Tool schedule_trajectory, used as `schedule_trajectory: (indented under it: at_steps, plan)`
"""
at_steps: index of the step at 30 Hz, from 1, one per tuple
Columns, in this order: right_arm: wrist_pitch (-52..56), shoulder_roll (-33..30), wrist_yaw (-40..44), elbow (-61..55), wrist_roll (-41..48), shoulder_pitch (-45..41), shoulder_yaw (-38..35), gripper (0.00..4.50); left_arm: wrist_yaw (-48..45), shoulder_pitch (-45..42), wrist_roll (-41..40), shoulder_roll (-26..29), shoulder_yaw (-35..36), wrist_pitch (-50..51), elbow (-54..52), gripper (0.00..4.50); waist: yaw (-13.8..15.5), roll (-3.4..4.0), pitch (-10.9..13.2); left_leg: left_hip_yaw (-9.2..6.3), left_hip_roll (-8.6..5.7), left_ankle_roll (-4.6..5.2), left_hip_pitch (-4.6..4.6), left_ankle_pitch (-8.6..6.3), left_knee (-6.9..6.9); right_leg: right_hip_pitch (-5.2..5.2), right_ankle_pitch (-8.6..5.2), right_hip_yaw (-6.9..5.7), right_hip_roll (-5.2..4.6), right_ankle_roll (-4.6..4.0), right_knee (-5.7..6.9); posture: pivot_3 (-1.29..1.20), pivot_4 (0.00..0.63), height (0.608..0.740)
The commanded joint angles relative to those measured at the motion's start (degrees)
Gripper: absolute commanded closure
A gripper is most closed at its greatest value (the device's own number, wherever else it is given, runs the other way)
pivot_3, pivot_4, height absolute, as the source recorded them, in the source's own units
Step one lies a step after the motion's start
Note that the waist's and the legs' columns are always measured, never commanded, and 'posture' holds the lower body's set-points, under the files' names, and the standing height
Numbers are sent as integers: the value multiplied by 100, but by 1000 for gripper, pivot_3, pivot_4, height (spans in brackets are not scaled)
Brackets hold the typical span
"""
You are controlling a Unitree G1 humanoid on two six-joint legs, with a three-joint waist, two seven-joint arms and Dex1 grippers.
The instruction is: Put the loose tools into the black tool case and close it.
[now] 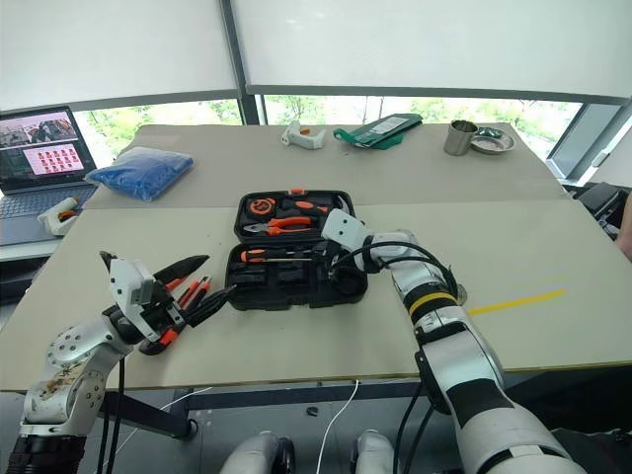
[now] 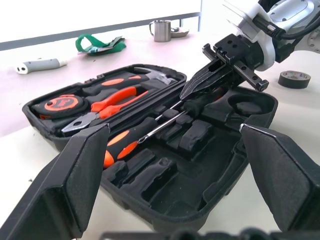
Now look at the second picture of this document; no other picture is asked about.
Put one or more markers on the steel mug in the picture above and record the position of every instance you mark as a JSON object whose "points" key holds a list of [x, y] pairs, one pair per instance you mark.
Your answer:
{"points": [[162, 31]]}

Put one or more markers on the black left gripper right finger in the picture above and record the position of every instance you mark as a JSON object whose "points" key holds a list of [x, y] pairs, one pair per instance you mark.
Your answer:
{"points": [[285, 180]]}

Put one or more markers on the green printed packet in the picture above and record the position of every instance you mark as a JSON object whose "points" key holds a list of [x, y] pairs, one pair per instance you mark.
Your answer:
{"points": [[98, 50]]}

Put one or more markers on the black tape roll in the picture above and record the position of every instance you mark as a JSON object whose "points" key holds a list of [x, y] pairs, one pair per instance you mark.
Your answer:
{"points": [[292, 82]]}

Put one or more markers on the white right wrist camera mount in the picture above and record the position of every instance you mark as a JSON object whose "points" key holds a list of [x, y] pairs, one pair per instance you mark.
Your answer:
{"points": [[250, 27]]}

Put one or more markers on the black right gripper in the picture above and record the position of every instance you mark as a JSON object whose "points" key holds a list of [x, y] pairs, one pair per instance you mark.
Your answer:
{"points": [[235, 50]]}

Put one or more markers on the white handheld device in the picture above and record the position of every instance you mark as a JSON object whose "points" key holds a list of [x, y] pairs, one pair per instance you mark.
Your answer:
{"points": [[40, 64]]}

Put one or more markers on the steel dish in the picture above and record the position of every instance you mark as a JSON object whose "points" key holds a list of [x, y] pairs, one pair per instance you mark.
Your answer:
{"points": [[181, 33]]}

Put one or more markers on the black orange tape measure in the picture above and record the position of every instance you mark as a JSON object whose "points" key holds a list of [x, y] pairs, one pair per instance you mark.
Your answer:
{"points": [[60, 105]]}

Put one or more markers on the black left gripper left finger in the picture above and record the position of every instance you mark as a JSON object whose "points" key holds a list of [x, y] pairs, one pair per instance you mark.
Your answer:
{"points": [[62, 180]]}

